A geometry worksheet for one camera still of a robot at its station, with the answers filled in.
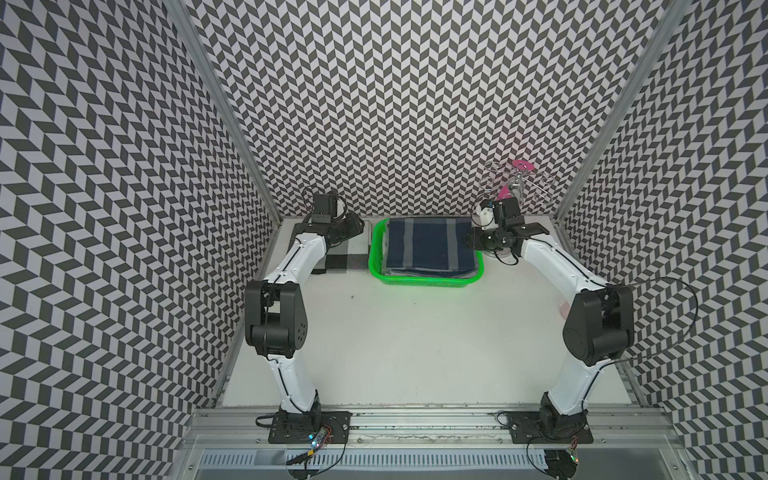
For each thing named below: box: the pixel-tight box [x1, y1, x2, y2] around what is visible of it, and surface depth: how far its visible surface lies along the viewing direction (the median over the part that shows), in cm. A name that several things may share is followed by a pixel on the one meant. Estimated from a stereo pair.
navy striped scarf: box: [384, 216, 478, 277], surface depth 97 cm
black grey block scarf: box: [311, 220, 371, 275], surface depth 105 cm
